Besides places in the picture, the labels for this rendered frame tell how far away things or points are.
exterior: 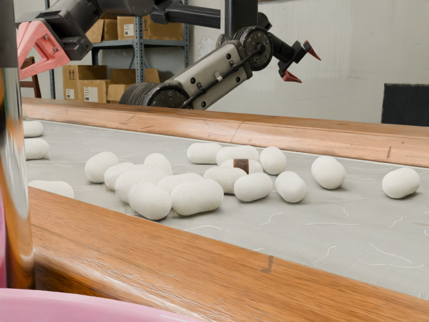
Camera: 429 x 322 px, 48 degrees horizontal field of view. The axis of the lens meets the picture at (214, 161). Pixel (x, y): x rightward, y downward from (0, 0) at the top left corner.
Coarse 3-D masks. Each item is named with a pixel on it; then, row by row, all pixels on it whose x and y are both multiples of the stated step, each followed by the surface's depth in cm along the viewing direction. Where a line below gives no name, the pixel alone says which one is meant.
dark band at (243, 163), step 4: (236, 160) 36; (240, 160) 36; (244, 160) 36; (248, 160) 36; (236, 164) 36; (240, 164) 36; (244, 164) 36; (248, 164) 36; (240, 168) 36; (244, 168) 36; (248, 168) 36; (248, 172) 36
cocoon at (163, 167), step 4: (140, 164) 34; (144, 164) 34; (148, 164) 34; (152, 164) 34; (156, 164) 34; (160, 164) 34; (164, 164) 35; (128, 168) 34; (132, 168) 34; (136, 168) 34; (140, 168) 34; (144, 168) 34; (148, 168) 34; (152, 168) 34; (156, 168) 34; (160, 168) 34; (164, 168) 34; (168, 168) 34; (168, 172) 34
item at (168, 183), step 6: (180, 174) 31; (186, 174) 31; (192, 174) 31; (198, 174) 32; (162, 180) 30; (168, 180) 30; (174, 180) 30; (180, 180) 30; (186, 180) 31; (192, 180) 31; (198, 180) 31; (162, 186) 30; (168, 186) 30; (174, 186) 30; (168, 192) 30
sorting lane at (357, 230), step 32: (64, 128) 70; (96, 128) 70; (32, 160) 46; (64, 160) 46; (128, 160) 46; (288, 160) 46; (352, 160) 46; (96, 192) 35; (320, 192) 35; (352, 192) 35; (384, 192) 35; (416, 192) 35; (192, 224) 28; (224, 224) 28; (256, 224) 28; (288, 224) 28; (320, 224) 28; (352, 224) 28; (384, 224) 28; (416, 224) 28; (288, 256) 23; (320, 256) 23; (352, 256) 23; (384, 256) 23; (416, 256) 23; (416, 288) 20
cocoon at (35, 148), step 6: (30, 144) 46; (36, 144) 46; (42, 144) 46; (48, 144) 47; (30, 150) 46; (36, 150) 46; (42, 150) 46; (48, 150) 47; (30, 156) 46; (36, 156) 46; (42, 156) 47
